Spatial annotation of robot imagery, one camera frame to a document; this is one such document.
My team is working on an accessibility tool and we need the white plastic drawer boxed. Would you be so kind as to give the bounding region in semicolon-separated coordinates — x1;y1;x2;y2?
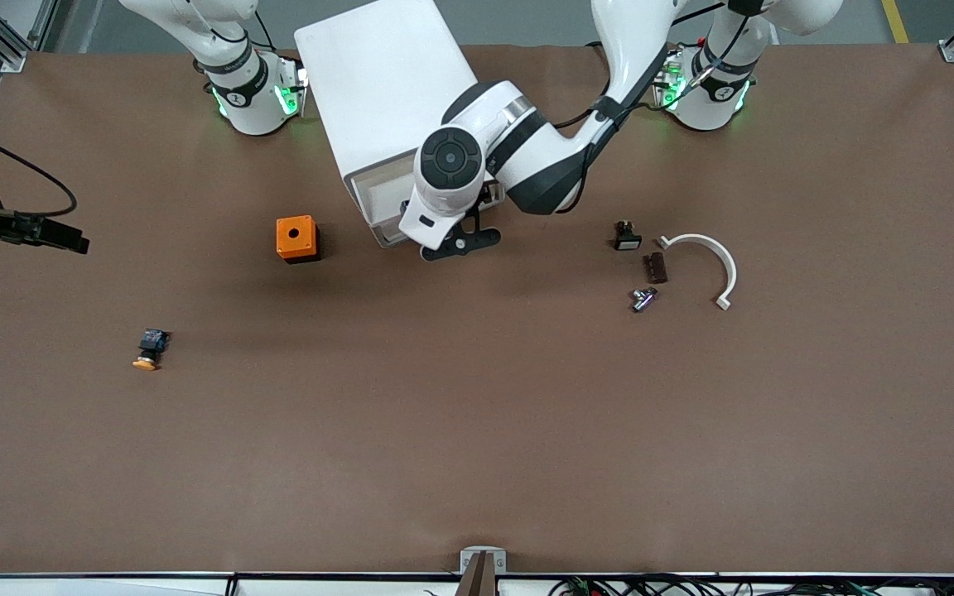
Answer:
354;153;422;231

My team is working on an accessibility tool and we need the orange mushroom push button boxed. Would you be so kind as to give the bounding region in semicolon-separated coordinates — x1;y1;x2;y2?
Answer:
132;328;171;372

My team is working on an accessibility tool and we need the white drawer cabinet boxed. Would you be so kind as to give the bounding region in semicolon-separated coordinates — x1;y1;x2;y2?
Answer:
293;0;482;249

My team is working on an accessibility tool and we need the brown table mat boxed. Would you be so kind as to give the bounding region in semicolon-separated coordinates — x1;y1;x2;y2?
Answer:
0;41;954;576

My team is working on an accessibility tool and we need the white curved pipe clamp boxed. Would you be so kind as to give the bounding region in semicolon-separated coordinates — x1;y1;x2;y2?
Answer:
657;233;739;312

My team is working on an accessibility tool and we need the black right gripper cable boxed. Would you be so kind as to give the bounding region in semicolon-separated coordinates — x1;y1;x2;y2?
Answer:
0;128;79;219

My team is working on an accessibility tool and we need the orange button enclosure box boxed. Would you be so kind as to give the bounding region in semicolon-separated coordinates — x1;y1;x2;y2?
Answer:
275;214;321;265

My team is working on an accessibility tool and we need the metal mounting bracket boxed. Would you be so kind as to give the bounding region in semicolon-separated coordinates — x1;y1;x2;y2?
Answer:
457;546;508;596

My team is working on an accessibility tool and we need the white table edge rail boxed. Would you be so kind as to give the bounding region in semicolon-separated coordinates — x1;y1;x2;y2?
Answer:
0;571;954;596

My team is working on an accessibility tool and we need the tangled cable bundle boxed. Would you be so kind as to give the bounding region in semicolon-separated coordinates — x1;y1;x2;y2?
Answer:
547;574;954;596

